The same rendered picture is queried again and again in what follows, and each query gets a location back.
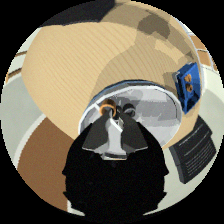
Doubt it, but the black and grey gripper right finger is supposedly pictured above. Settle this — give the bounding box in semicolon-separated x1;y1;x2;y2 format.
116;107;169;176

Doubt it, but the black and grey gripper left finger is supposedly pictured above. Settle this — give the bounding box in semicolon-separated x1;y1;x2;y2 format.
62;108;114;176

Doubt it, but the bronze bushing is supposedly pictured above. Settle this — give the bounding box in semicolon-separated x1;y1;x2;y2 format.
184;74;191;82
99;99;116;117
185;83;193;92

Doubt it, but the blue crate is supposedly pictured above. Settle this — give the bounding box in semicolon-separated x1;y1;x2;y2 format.
172;61;201;115

